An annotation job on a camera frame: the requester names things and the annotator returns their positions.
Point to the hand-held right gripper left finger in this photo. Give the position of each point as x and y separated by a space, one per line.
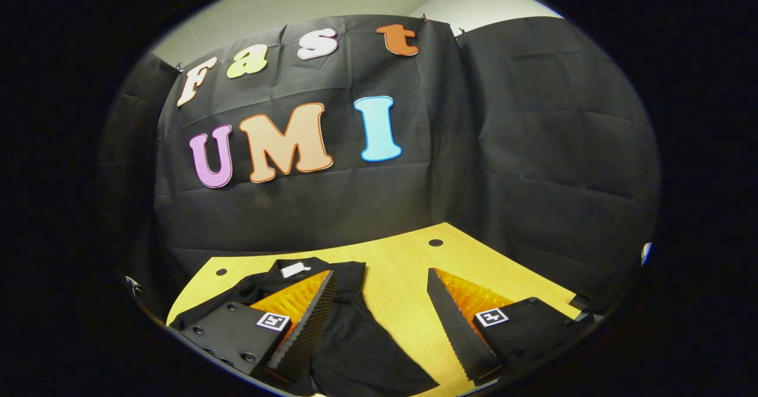
311 320

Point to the black table edge clamp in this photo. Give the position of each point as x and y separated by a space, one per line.
583 303

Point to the black button shirt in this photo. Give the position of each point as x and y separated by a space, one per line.
349 349

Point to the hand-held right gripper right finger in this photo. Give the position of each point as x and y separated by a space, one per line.
453 326

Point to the black backdrop cloth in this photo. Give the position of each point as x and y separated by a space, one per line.
414 195

